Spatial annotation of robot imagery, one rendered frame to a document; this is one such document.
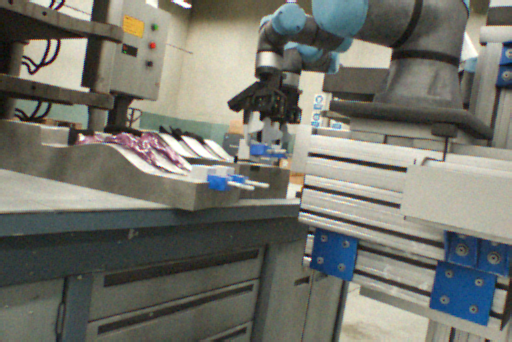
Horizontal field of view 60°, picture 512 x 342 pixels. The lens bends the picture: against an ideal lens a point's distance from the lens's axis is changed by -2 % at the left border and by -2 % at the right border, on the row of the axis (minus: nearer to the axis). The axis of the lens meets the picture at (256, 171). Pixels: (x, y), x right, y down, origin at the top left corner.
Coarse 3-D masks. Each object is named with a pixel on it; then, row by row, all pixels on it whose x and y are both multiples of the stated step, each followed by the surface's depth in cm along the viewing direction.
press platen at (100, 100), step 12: (0, 84) 140; (12, 84) 143; (24, 84) 146; (36, 84) 149; (48, 84) 153; (36, 96) 152; (48, 96) 154; (60, 96) 157; (72, 96) 158; (84, 96) 159; (96, 96) 161; (108, 96) 163; (36, 108) 201; (48, 108) 195; (96, 108) 163; (108, 108) 164
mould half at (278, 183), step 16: (176, 144) 131; (192, 144) 138; (208, 144) 147; (192, 160) 123; (208, 160) 120; (224, 160) 119; (256, 176) 121; (272, 176) 127; (288, 176) 135; (240, 192) 116; (256, 192) 122; (272, 192) 129
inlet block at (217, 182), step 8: (192, 168) 91; (200, 168) 91; (208, 168) 91; (216, 168) 95; (192, 176) 91; (200, 176) 91; (208, 176) 91; (216, 176) 90; (224, 176) 92; (216, 184) 90; (224, 184) 90; (232, 184) 91; (240, 184) 91
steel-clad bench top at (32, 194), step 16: (0, 176) 88; (16, 176) 92; (32, 176) 96; (0, 192) 72; (16, 192) 74; (32, 192) 77; (48, 192) 79; (64, 192) 82; (80, 192) 85; (96, 192) 88; (288, 192) 158; (0, 208) 61; (16, 208) 62; (32, 208) 64; (48, 208) 66; (64, 208) 68; (80, 208) 70; (96, 208) 72; (112, 208) 75; (128, 208) 78; (144, 208) 81; (160, 208) 84
